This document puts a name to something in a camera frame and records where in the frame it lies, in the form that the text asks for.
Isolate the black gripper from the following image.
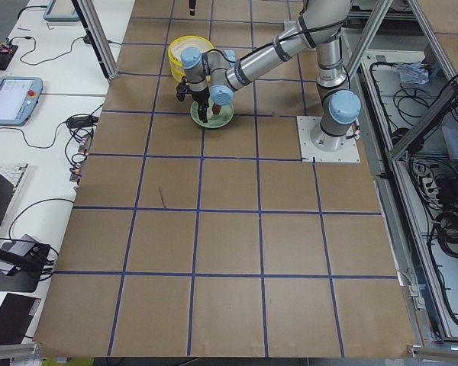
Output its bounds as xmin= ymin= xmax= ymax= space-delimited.
xmin=176 ymin=76 xmax=210 ymax=123

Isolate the yellow-rimmed steamer layer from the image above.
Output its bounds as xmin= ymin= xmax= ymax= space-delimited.
xmin=167 ymin=35 xmax=216 ymax=82

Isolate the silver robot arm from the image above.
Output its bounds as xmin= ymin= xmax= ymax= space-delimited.
xmin=176 ymin=1 xmax=361 ymax=153

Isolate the brown bun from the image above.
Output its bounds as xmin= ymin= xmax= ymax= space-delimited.
xmin=212 ymin=104 xmax=221 ymax=115

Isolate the pale green plate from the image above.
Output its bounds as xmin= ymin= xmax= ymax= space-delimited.
xmin=190 ymin=99 xmax=234 ymax=129

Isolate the black power adapter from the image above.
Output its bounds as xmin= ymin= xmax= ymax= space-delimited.
xmin=66 ymin=116 xmax=98 ymax=129

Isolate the teach pendant tablet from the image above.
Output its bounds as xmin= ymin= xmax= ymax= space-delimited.
xmin=0 ymin=76 xmax=43 ymax=127
xmin=43 ymin=0 xmax=79 ymax=22

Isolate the white keyboard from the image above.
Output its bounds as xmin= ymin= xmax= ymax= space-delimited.
xmin=0 ymin=162 xmax=31 ymax=193

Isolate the black hanging camera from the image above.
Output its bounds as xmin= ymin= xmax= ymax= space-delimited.
xmin=189 ymin=0 xmax=197 ymax=16

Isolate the aluminium frame post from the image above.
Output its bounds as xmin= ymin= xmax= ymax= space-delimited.
xmin=72 ymin=0 xmax=118 ymax=80

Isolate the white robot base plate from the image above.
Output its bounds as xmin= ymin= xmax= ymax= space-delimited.
xmin=296 ymin=116 xmax=360 ymax=164

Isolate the aluminium side rail frame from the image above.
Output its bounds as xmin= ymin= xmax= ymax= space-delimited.
xmin=347 ymin=1 xmax=458 ymax=347

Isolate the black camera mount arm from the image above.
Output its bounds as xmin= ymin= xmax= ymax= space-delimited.
xmin=0 ymin=244 xmax=48 ymax=272

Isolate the black cable bundle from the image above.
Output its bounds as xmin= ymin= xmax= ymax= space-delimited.
xmin=427 ymin=209 xmax=458 ymax=260

